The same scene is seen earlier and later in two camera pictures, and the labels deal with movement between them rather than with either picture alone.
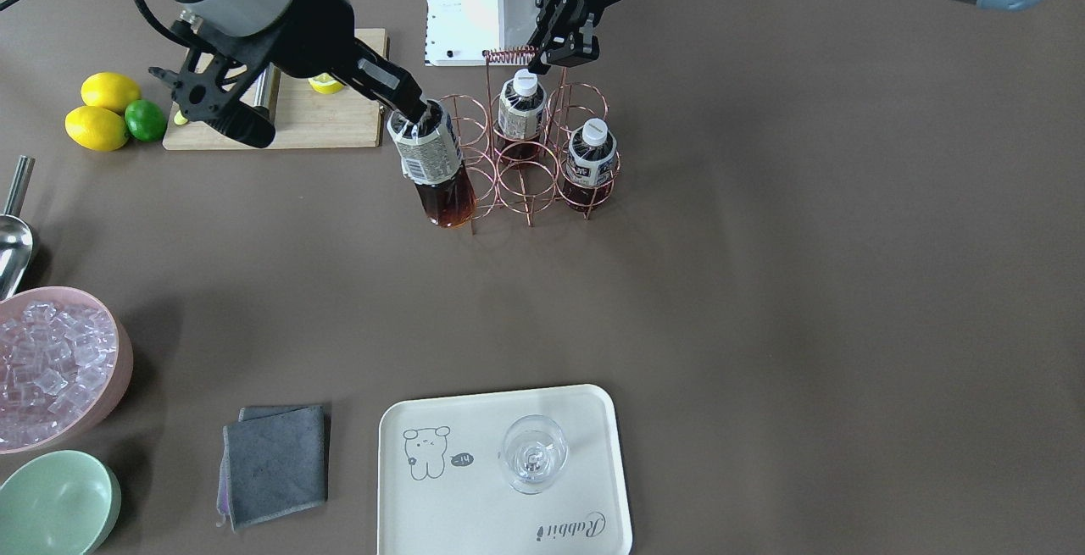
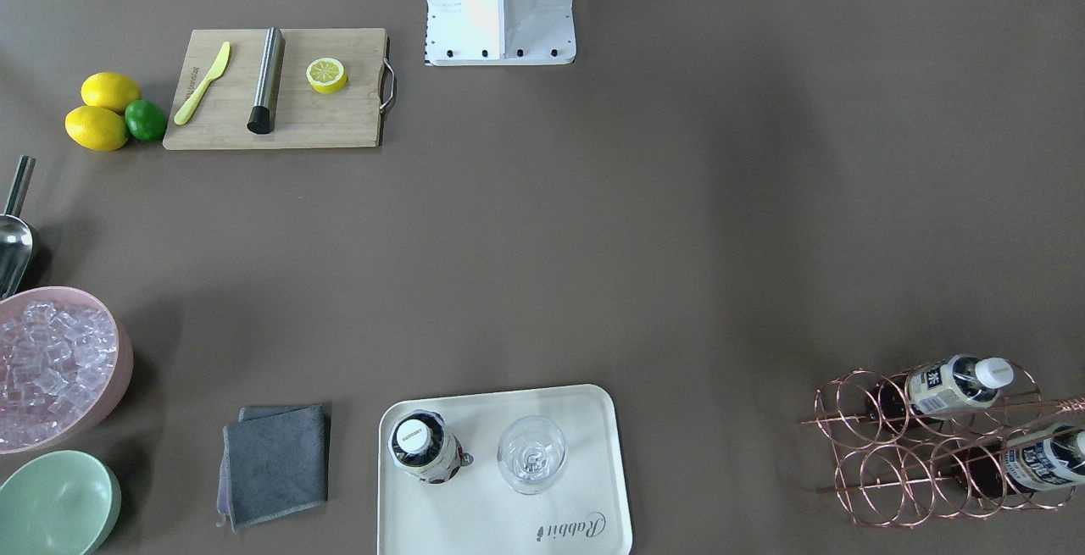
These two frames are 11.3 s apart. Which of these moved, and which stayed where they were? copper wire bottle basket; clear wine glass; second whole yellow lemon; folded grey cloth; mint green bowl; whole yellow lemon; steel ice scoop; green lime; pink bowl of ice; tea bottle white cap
Moved: tea bottle white cap; copper wire bottle basket
Stayed: mint green bowl; clear wine glass; steel ice scoop; second whole yellow lemon; folded grey cloth; whole yellow lemon; green lime; pink bowl of ice
